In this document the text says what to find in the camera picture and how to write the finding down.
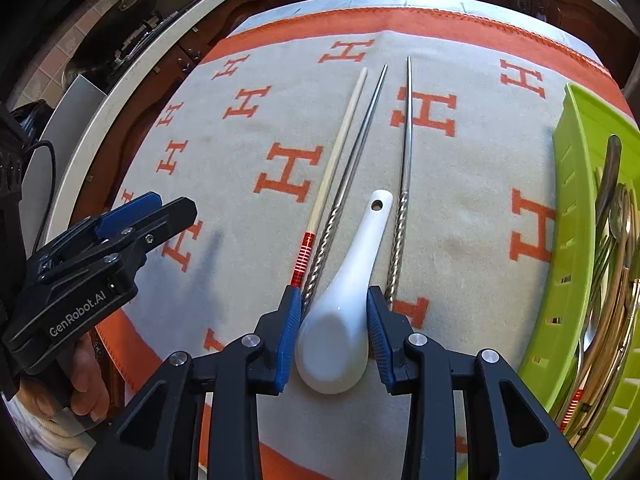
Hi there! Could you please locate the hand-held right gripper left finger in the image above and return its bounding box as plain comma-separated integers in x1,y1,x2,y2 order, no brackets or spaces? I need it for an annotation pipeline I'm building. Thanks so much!
72,285,304,480

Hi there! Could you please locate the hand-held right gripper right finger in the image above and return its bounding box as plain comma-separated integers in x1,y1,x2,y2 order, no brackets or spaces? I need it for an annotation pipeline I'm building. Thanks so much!
366,285,592,480

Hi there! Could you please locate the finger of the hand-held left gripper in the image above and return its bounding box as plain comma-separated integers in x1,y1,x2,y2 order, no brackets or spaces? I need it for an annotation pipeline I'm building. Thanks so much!
106,198,197,282
94,191,164,240

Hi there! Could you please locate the white ceramic spoon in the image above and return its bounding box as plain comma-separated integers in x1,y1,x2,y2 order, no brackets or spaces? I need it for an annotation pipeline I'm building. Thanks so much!
295,189,395,395

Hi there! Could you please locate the large metal spoon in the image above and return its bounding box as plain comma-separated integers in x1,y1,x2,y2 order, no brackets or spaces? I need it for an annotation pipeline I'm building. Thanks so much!
575,305,601,381

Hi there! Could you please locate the green plastic tray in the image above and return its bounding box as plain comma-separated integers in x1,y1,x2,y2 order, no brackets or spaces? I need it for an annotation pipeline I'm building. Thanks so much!
517,82,640,480

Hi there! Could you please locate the small metal spoon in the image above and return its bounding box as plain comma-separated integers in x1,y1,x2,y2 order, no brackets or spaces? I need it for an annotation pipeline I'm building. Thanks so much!
607,182,633,241

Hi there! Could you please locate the person's left hand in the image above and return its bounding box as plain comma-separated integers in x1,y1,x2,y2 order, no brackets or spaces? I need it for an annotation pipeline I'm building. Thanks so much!
67,334,111,422

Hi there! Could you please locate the cream chopstick red banded end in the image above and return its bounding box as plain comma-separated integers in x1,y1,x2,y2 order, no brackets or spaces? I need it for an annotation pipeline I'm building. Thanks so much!
292,66,369,291

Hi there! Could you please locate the orange patterned blanket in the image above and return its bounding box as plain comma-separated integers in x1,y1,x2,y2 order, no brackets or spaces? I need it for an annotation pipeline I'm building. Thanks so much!
95,7,640,480

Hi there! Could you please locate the twisted metal chopstick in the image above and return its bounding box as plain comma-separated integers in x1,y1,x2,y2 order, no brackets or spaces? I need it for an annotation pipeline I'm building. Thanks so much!
386,56,413,307
301,63,389,308

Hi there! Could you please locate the stainless metal sheet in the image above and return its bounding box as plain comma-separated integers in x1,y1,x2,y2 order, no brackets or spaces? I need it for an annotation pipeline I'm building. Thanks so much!
22,74,108,241

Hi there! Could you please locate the white cloth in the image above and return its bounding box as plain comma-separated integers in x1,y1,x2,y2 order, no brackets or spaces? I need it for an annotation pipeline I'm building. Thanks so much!
10,395,101,476

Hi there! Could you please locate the dark wok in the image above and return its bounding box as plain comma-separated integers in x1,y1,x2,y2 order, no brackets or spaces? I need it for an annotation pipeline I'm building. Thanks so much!
62,45,126,86

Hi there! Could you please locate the black gas stove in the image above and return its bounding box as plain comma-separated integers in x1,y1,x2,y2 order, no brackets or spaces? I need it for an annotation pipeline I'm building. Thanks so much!
65,0,226,76

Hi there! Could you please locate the black frying pan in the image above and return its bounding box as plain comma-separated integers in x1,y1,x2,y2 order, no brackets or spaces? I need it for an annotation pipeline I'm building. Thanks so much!
107,0,163,26

